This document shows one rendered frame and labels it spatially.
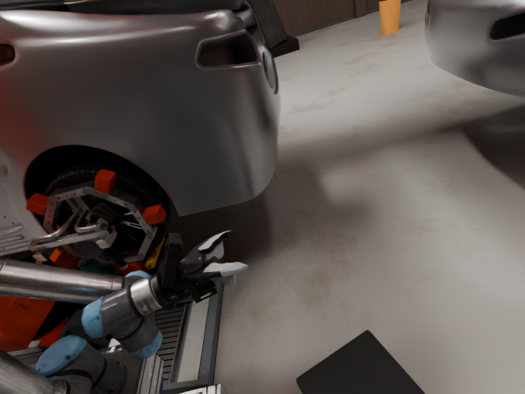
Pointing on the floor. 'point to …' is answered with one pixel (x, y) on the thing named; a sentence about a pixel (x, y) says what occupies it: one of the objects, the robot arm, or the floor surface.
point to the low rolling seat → (358, 371)
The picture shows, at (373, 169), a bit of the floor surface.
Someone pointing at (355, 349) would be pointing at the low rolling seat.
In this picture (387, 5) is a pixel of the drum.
